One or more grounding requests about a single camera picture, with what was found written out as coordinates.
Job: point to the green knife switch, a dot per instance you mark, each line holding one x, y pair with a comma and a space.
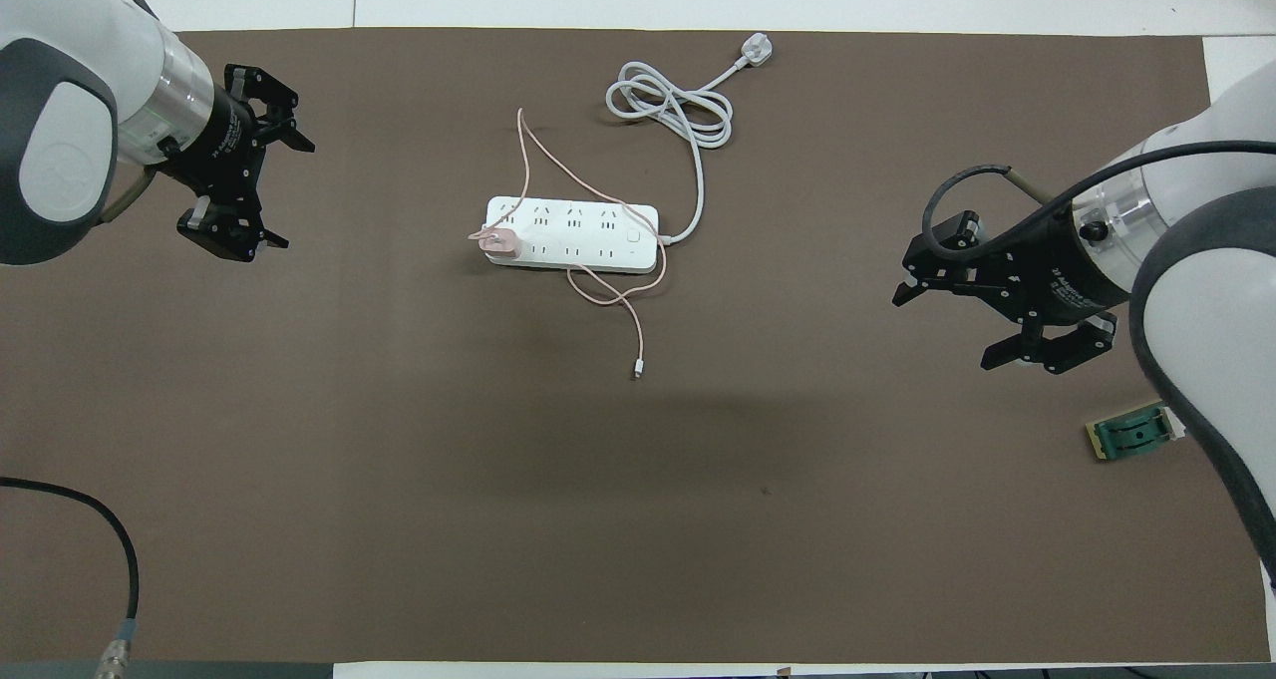
1131, 432

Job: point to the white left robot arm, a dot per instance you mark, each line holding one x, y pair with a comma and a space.
70, 91

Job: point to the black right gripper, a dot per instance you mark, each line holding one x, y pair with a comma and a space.
1052, 275

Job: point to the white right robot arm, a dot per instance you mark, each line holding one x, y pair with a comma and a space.
1196, 290

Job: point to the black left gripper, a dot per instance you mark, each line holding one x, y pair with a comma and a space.
224, 151

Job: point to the white power strip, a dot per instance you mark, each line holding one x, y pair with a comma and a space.
588, 235

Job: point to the brown table mat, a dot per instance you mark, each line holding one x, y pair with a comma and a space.
638, 509

